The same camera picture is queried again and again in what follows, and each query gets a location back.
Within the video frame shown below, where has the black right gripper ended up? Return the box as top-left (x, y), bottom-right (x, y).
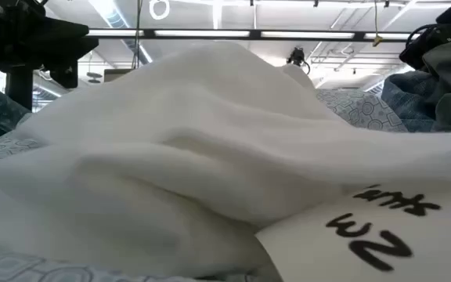
top-left (399, 23), bottom-right (451, 71)

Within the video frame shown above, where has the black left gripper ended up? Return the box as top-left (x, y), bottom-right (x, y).
top-left (33, 22), bottom-right (99, 89)

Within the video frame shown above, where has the light grey geometric patterned cloth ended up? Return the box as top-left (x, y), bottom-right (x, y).
top-left (0, 88), bottom-right (409, 282)

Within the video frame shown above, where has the large white cloth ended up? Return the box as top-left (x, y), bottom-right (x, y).
top-left (0, 41), bottom-right (451, 279)

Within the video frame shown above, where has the grey hanging box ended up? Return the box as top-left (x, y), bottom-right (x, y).
top-left (103, 68), bottom-right (133, 83)

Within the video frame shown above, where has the white sheet with black lettering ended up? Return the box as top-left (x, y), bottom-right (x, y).
top-left (255, 183), bottom-right (451, 282)

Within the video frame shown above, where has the hanging cord with yellow plug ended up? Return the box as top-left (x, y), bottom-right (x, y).
top-left (372, 0), bottom-right (384, 48)

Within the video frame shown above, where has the white ring light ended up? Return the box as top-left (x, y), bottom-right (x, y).
top-left (149, 0), bottom-right (171, 20)

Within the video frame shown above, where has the black overhead camera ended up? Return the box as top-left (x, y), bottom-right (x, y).
top-left (287, 46), bottom-right (312, 75)

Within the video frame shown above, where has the black aluminium frame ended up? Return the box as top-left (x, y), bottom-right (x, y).
top-left (5, 27), bottom-right (420, 111)

